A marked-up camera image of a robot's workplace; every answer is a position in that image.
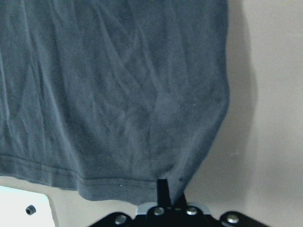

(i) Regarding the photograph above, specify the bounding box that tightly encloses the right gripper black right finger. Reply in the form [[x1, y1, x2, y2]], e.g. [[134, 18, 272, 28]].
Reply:
[[176, 193, 187, 210]]

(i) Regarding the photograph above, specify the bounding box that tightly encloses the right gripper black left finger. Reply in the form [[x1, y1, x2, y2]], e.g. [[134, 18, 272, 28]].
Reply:
[[157, 179, 171, 208]]

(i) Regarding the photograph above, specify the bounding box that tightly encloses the black graphic t-shirt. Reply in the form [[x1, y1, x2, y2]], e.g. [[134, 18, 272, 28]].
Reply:
[[0, 0, 229, 205]]

